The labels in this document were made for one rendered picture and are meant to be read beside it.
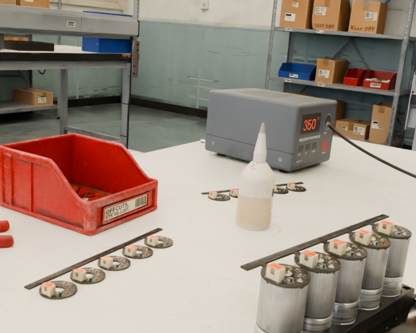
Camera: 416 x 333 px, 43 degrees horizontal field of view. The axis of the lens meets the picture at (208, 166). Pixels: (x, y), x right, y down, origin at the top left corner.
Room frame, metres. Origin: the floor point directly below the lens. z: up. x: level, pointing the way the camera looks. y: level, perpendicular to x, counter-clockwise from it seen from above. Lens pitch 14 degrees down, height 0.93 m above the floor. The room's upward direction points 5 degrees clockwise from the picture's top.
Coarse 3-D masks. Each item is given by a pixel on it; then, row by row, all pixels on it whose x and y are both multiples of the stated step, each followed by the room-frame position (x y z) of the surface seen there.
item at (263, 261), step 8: (376, 216) 0.35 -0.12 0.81; (384, 216) 0.35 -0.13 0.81; (360, 224) 0.33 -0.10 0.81; (368, 224) 0.33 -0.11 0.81; (336, 232) 0.31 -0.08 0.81; (344, 232) 0.31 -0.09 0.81; (352, 232) 0.32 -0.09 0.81; (312, 240) 0.30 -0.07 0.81; (320, 240) 0.30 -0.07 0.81; (288, 248) 0.28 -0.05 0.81; (296, 248) 0.28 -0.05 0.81; (304, 248) 0.28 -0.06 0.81; (272, 256) 0.27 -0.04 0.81; (280, 256) 0.27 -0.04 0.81; (248, 264) 0.25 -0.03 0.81; (256, 264) 0.25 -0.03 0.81; (264, 264) 0.26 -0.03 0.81
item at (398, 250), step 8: (392, 240) 0.31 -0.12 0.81; (400, 240) 0.31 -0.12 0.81; (408, 240) 0.32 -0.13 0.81; (392, 248) 0.31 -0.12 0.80; (400, 248) 0.31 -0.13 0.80; (408, 248) 0.32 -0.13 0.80; (392, 256) 0.31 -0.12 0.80; (400, 256) 0.31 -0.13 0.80; (392, 264) 0.31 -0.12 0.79; (400, 264) 0.32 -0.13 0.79; (392, 272) 0.31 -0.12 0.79; (400, 272) 0.32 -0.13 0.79; (384, 280) 0.31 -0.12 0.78; (392, 280) 0.31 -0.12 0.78; (400, 280) 0.32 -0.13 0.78; (384, 288) 0.31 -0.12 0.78; (392, 288) 0.31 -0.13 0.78; (400, 288) 0.32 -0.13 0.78; (384, 296) 0.31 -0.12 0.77; (392, 296) 0.31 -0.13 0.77
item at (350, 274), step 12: (324, 252) 0.28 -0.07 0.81; (348, 264) 0.27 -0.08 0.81; (360, 264) 0.28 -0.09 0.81; (348, 276) 0.27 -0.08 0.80; (360, 276) 0.28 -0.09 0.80; (348, 288) 0.27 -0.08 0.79; (360, 288) 0.28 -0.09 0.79; (336, 300) 0.27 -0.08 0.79; (348, 300) 0.27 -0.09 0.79; (336, 312) 0.27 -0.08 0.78; (348, 312) 0.27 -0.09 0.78
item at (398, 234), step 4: (376, 224) 0.33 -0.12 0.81; (372, 228) 0.33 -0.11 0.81; (376, 228) 0.33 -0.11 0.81; (396, 228) 0.33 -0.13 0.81; (400, 228) 0.33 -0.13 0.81; (404, 228) 0.33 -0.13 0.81; (376, 232) 0.32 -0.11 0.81; (380, 232) 0.32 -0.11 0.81; (396, 232) 0.32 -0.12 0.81; (400, 232) 0.32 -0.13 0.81; (404, 232) 0.32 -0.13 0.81; (408, 232) 0.32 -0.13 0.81; (384, 236) 0.32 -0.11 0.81; (388, 236) 0.31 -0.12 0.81; (392, 236) 0.31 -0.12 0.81; (396, 236) 0.31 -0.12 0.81; (400, 236) 0.32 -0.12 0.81; (404, 236) 0.32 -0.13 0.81; (408, 236) 0.32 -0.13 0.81
